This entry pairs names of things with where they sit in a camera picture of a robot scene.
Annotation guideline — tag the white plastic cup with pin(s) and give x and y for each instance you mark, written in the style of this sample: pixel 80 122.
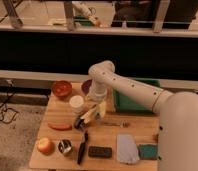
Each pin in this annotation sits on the white plastic cup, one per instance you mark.
pixel 77 104

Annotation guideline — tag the wooden cutting board table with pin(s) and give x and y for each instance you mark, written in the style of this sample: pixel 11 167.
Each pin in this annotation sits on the wooden cutting board table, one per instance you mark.
pixel 143 128

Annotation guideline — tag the dark purple bowl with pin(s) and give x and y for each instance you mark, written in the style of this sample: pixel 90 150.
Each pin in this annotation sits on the dark purple bowl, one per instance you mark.
pixel 85 86

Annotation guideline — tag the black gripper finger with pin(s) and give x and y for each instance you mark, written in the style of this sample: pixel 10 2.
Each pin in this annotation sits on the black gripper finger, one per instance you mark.
pixel 79 124

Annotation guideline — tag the green sponge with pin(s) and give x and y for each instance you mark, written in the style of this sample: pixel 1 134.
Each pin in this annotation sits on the green sponge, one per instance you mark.
pixel 148 151

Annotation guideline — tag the small metal cup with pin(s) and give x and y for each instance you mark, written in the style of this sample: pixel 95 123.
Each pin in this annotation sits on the small metal cup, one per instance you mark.
pixel 65 147

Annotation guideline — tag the red yellow apple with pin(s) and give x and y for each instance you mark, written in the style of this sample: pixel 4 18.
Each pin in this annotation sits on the red yellow apple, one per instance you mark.
pixel 45 146

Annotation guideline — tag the orange carrot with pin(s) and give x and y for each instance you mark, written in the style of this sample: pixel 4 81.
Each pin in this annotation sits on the orange carrot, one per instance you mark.
pixel 61 127

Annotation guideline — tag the red bowl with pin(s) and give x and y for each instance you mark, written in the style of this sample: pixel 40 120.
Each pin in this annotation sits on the red bowl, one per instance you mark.
pixel 61 89

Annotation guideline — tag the black handled knife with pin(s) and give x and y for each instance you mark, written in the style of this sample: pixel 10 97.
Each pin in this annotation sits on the black handled knife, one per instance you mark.
pixel 82 147

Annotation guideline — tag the grey folded cloth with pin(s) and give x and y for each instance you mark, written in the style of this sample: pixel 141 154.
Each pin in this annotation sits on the grey folded cloth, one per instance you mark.
pixel 127 151

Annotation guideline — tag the black rectangular sponge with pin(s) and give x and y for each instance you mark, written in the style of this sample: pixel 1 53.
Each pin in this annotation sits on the black rectangular sponge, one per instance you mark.
pixel 100 152

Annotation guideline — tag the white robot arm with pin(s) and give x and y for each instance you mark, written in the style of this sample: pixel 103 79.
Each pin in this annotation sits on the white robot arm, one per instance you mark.
pixel 178 115

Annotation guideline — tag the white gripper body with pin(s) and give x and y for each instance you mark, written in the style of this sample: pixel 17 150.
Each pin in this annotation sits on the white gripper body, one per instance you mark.
pixel 101 110

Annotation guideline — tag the green tray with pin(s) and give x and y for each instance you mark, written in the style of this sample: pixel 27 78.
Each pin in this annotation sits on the green tray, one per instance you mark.
pixel 132 100

